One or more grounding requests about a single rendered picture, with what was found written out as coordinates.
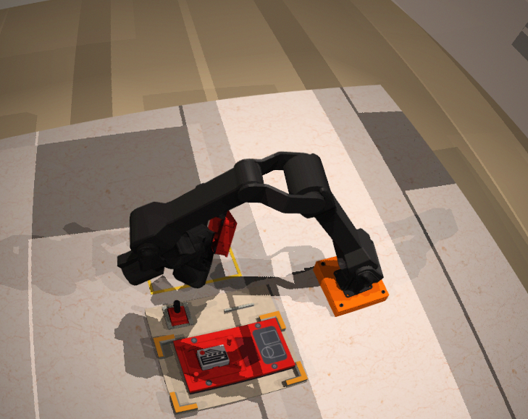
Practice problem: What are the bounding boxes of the red rectangular shell with corner bosses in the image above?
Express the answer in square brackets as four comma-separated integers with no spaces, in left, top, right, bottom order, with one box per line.
[208,211,237,258]

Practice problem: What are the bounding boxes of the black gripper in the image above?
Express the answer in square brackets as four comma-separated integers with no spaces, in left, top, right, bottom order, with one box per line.
[173,221,215,289]

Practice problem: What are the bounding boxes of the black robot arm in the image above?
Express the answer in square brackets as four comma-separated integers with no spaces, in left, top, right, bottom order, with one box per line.
[117,151,384,297]

